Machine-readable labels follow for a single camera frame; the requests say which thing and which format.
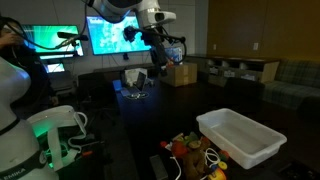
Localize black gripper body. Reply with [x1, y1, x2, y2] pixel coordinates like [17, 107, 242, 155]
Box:
[141, 31, 169, 68]

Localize green toy piece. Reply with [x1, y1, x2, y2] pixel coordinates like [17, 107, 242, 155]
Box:
[184, 131, 201, 143]

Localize brown plush toy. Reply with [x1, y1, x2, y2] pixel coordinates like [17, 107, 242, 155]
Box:
[181, 146, 209, 180]

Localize red and green toy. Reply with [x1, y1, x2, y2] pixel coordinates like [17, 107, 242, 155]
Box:
[218, 149, 231, 162]

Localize yellow and orange toy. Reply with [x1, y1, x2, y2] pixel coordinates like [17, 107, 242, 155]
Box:
[208, 167, 228, 180]

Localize cardboard box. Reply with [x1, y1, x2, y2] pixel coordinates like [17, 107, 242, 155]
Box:
[159, 62, 198, 88]

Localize blue and white carton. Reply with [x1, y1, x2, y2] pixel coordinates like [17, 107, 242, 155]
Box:
[164, 46, 184, 64]

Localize white plastic bag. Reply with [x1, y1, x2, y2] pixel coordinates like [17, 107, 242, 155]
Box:
[124, 67, 148, 86]

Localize wooden shelf cabinet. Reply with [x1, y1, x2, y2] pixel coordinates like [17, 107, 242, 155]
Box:
[186, 54, 281, 88]

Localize black office chair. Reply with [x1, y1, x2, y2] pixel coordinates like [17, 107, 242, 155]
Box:
[77, 71, 116, 114]

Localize white plastic bin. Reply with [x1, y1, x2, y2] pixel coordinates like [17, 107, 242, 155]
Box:
[195, 107, 288, 170]

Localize small desk monitor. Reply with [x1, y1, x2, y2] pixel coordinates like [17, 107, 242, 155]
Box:
[44, 62, 67, 74]

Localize plaid sofa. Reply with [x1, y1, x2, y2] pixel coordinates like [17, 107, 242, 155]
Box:
[261, 59, 320, 111]

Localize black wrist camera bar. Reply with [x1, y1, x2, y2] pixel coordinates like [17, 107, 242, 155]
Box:
[123, 25, 186, 44]

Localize white looped cable green clips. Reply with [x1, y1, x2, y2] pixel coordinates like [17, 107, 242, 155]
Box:
[126, 91, 150, 100]

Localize large wall monitor blue picture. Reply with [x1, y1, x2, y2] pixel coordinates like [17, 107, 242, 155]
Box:
[85, 14, 153, 56]

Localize black camera on tripod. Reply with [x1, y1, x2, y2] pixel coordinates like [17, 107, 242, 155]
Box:
[56, 31, 89, 48]

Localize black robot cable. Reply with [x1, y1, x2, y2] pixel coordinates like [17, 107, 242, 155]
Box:
[0, 0, 89, 52]

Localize wall monitor green picture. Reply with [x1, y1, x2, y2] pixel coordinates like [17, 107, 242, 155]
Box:
[21, 24, 85, 58]

